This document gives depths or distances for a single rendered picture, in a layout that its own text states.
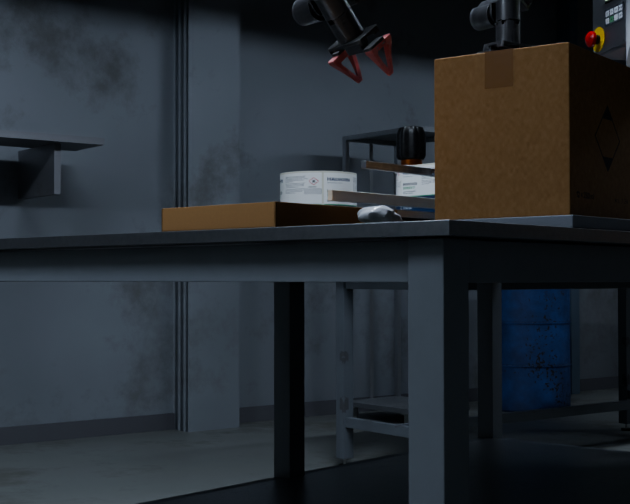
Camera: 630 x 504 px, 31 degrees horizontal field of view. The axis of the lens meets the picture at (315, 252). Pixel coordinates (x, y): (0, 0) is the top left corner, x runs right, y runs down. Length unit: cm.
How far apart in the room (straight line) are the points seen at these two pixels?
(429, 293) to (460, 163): 41
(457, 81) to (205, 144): 385
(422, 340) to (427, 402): 8
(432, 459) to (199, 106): 429
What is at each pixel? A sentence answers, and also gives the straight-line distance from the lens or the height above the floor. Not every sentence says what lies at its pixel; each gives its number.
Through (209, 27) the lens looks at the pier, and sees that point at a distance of 578.
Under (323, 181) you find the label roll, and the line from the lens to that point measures 285.
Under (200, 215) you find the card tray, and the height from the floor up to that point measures 86.
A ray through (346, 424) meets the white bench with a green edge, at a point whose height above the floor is 17.
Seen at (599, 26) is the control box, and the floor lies 136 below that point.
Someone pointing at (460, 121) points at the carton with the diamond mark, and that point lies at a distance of 188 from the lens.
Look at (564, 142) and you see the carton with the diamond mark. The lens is 179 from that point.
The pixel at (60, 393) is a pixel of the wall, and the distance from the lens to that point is 546.
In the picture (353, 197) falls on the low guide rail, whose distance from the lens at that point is 209.
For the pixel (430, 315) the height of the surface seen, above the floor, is 71.
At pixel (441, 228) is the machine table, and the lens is 146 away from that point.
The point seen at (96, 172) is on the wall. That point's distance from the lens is 553.
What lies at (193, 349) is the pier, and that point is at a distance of 561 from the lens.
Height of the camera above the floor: 76
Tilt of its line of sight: 1 degrees up
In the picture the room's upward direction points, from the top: straight up
